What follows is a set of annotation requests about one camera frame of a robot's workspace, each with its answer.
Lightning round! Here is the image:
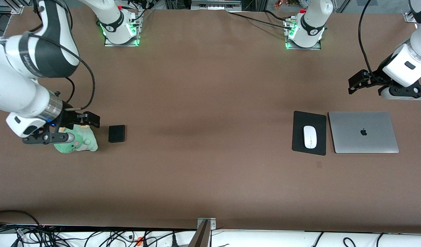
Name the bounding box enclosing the green plush dinosaur toy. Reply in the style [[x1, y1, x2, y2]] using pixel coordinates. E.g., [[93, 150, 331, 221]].
[[54, 124, 98, 154]]

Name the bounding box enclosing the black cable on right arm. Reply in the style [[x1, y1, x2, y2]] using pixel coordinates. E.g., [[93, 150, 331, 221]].
[[25, 33, 96, 111]]

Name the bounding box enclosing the aluminium frame corner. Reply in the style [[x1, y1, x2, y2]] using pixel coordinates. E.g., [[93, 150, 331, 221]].
[[0, 0, 24, 15]]

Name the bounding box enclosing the metal clamp bracket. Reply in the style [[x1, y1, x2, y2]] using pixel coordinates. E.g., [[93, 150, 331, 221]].
[[197, 217, 217, 230]]

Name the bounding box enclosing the short black table cable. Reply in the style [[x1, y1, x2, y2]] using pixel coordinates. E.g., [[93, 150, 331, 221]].
[[264, 10, 293, 22]]

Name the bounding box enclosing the dark camera pole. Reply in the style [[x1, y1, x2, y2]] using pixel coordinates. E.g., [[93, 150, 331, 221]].
[[188, 220, 211, 247]]

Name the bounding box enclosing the long black table cable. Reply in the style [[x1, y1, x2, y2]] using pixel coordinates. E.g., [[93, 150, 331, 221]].
[[229, 11, 293, 31]]

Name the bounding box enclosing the white computer mouse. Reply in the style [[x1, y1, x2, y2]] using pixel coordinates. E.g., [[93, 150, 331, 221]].
[[303, 126, 317, 149]]

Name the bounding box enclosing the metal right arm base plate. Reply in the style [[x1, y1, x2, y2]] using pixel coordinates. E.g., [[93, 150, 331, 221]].
[[104, 10, 142, 47]]

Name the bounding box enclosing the silver laptop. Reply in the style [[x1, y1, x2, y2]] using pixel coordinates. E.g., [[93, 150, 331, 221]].
[[328, 111, 400, 154]]

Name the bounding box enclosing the black smartphone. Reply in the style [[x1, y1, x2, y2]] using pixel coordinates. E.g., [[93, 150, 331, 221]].
[[108, 125, 126, 143]]

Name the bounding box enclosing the aluminium profile bar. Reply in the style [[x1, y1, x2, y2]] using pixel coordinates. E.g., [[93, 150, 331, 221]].
[[191, 0, 242, 11]]

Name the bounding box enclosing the black mouse pad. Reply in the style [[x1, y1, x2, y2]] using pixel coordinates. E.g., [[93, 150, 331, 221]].
[[292, 110, 327, 156]]

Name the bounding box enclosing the black looping floor cable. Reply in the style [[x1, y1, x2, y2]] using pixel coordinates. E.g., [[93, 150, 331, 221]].
[[0, 210, 43, 227]]

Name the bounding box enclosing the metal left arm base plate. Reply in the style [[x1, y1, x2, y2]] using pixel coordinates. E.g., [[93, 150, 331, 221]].
[[284, 17, 323, 50]]

